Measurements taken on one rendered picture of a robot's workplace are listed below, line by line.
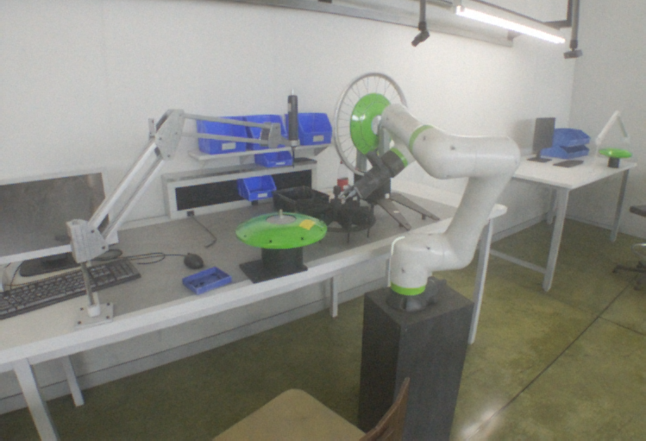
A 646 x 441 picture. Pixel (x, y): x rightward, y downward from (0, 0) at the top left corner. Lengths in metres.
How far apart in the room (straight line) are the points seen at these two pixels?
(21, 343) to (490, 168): 1.31
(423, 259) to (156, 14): 1.63
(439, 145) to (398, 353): 0.70
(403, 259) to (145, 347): 1.64
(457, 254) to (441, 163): 0.41
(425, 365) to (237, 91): 1.61
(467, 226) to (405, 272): 0.25
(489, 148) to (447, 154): 0.12
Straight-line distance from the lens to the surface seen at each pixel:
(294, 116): 1.41
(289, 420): 1.20
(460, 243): 1.27
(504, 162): 1.06
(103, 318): 1.19
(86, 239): 1.11
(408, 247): 1.24
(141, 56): 2.02
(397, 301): 1.33
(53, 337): 1.19
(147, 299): 1.26
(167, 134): 1.14
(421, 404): 1.57
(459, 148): 1.00
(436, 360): 1.47
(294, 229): 1.21
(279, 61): 2.25
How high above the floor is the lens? 1.50
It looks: 16 degrees down
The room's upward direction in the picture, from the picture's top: straight up
